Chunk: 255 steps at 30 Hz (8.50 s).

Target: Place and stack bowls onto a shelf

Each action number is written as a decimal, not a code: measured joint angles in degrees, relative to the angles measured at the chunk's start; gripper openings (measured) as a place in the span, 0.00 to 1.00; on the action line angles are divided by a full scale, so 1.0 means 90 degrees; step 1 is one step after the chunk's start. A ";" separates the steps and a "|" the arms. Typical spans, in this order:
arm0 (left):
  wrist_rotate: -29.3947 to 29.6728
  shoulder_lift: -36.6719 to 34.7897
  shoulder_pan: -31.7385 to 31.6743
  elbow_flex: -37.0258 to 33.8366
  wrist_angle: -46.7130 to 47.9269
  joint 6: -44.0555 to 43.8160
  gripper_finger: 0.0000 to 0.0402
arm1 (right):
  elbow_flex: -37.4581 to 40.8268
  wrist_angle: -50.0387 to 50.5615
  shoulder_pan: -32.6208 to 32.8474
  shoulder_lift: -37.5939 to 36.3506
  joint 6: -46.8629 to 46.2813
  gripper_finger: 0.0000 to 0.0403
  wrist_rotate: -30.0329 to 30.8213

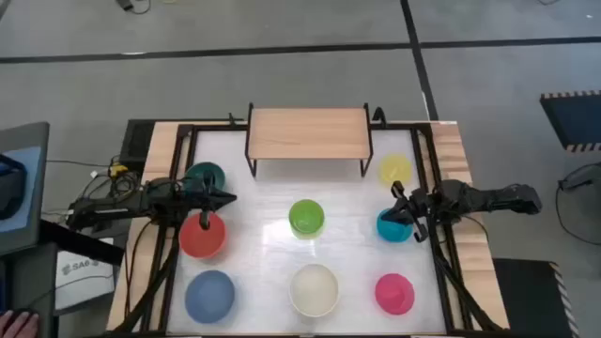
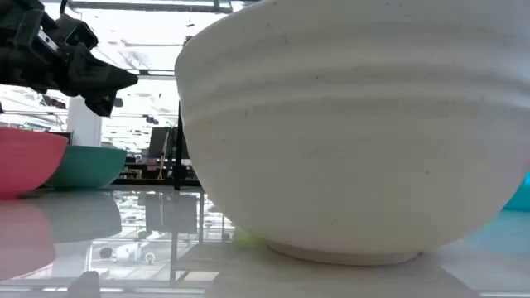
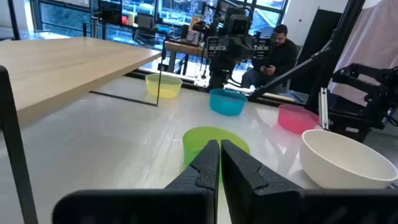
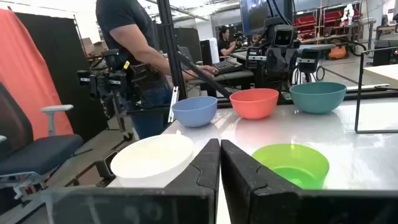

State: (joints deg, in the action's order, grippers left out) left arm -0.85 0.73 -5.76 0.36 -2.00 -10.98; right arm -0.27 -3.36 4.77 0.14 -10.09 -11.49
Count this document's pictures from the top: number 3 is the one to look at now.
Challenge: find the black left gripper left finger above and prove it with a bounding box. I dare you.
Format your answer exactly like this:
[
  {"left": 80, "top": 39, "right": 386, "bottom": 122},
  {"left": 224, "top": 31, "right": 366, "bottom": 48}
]
[{"left": 52, "top": 139, "right": 220, "bottom": 224}]

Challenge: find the silver aluminium profile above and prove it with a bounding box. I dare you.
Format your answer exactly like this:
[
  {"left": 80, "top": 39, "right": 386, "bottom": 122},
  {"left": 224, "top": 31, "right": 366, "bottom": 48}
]
[{"left": 318, "top": 87, "right": 330, "bottom": 131}]

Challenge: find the black flat panel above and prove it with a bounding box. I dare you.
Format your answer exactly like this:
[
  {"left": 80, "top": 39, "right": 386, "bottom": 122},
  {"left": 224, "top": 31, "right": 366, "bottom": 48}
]
[{"left": 290, "top": 8, "right": 343, "bottom": 94}]

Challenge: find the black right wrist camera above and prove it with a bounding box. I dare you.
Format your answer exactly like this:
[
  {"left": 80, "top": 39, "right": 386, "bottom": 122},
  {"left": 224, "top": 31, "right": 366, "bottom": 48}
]
[{"left": 225, "top": 7, "right": 252, "bottom": 35}]

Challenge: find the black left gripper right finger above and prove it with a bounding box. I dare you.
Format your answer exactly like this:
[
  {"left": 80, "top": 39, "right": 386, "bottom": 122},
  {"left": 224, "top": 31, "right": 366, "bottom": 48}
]
[{"left": 220, "top": 139, "right": 398, "bottom": 224}]

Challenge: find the small yellow plastic bowl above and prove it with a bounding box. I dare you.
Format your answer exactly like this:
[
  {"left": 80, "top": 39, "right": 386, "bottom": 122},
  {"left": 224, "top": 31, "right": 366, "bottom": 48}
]
[{"left": 145, "top": 73, "right": 183, "bottom": 100}]

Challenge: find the wooden shelf with black frame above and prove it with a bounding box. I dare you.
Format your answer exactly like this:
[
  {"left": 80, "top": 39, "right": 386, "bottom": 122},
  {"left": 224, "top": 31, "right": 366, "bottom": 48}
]
[{"left": 0, "top": 36, "right": 164, "bottom": 224}]

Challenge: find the person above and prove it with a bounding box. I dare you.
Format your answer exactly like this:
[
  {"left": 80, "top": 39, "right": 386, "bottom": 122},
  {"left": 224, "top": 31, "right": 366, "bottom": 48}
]
[{"left": 241, "top": 24, "right": 299, "bottom": 94}]

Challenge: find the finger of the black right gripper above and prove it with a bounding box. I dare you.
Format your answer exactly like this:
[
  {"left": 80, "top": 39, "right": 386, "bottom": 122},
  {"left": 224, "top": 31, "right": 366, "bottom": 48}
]
[
  {"left": 241, "top": 36, "right": 254, "bottom": 60},
  {"left": 229, "top": 36, "right": 242, "bottom": 60}
]

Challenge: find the large white bowl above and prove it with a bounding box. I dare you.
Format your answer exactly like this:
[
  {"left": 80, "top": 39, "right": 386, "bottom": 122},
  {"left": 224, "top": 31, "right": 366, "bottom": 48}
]
[{"left": 298, "top": 129, "right": 398, "bottom": 190}]

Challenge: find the small pink plastic bowl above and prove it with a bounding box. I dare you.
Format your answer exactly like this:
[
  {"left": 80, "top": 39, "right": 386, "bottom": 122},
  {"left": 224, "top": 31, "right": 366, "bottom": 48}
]
[{"left": 277, "top": 104, "right": 320, "bottom": 135}]

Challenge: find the wooden desk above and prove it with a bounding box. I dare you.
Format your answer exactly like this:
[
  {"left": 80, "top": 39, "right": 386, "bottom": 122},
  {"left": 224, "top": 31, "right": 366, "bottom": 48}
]
[{"left": 163, "top": 40, "right": 208, "bottom": 74}]

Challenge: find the white cloth curtain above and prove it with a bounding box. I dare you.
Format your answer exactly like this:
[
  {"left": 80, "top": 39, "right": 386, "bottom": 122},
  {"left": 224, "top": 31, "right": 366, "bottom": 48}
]
[{"left": 328, "top": 0, "right": 398, "bottom": 106}]

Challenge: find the small green plastic bowl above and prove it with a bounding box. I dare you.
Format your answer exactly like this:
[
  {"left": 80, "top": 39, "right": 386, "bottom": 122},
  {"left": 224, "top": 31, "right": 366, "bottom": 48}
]
[{"left": 182, "top": 126, "right": 251, "bottom": 183}]

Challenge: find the small blue plastic bowl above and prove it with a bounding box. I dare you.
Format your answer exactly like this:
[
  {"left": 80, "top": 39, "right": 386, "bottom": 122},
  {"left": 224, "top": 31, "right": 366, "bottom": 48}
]
[{"left": 208, "top": 88, "right": 248, "bottom": 117}]

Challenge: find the black metal rig frame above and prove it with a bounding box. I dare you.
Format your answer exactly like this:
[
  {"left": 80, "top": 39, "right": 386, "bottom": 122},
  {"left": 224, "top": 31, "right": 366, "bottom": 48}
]
[{"left": 248, "top": 0, "right": 366, "bottom": 113}]

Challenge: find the black perforated panel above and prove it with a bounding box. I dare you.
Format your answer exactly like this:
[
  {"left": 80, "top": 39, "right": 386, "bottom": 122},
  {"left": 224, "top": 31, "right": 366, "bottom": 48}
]
[{"left": 98, "top": 0, "right": 123, "bottom": 26}]

